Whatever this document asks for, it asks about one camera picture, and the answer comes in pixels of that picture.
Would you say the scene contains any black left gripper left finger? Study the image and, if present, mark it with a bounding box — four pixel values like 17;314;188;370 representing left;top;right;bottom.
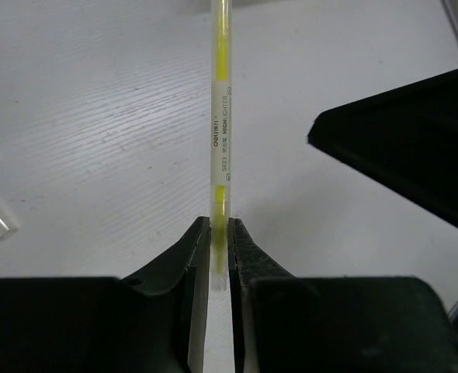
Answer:
120;217;210;372

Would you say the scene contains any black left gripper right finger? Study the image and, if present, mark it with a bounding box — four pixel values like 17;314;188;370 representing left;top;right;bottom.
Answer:
227;218;293;373

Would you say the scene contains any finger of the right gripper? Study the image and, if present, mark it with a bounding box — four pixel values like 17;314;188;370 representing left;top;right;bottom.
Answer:
308;69;458;228

